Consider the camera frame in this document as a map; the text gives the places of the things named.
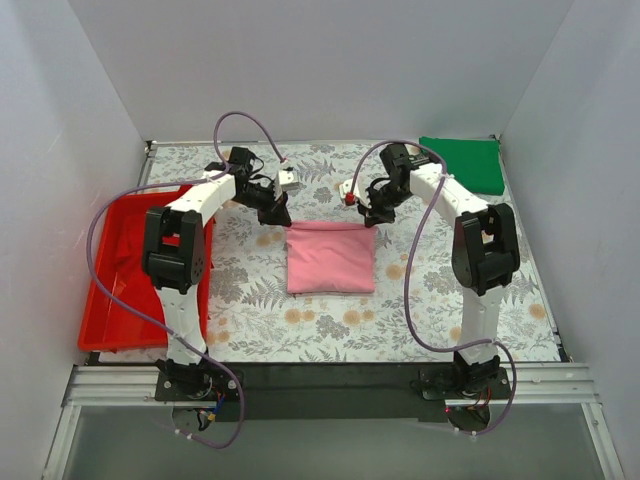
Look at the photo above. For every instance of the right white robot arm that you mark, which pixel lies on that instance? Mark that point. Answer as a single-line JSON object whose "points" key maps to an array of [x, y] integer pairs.
{"points": [[484, 257]]}

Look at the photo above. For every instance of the aluminium frame rail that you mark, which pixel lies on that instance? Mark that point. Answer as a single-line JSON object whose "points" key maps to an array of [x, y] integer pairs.
{"points": [[112, 427]]}

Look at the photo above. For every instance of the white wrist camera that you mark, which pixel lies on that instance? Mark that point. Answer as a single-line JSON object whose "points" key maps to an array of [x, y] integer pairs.
{"points": [[352, 193], [286, 180]]}

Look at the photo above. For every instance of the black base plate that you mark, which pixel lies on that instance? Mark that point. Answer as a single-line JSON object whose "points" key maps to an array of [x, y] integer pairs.
{"points": [[331, 391]]}

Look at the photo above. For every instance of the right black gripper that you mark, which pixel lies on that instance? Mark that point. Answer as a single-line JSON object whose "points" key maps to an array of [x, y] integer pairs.
{"points": [[376, 208]]}

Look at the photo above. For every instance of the floral tablecloth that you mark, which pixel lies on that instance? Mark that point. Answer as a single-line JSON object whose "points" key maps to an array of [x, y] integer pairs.
{"points": [[252, 317]]}

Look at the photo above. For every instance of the pink t shirt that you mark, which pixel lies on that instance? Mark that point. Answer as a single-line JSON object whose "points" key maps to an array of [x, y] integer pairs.
{"points": [[330, 257]]}

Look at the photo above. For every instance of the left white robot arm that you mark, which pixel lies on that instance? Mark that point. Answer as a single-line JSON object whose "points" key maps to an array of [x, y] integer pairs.
{"points": [[174, 254]]}

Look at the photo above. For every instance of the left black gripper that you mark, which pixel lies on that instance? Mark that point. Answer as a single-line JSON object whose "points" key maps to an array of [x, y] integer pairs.
{"points": [[273, 208]]}

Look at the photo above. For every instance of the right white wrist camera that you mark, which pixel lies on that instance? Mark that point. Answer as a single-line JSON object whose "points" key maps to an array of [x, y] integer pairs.
{"points": [[352, 193]]}

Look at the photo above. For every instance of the red plastic tray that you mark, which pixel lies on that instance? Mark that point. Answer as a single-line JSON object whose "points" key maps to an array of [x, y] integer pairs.
{"points": [[121, 318]]}

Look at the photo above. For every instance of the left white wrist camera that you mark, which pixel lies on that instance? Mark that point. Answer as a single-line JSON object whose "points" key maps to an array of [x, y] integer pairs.
{"points": [[286, 180]]}

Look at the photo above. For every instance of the red t shirt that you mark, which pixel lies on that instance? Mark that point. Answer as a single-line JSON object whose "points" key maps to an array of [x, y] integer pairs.
{"points": [[122, 242]]}

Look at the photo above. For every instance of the folded green t shirt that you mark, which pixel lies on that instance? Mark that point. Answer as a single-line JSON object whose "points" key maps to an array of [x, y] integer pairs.
{"points": [[475, 164]]}

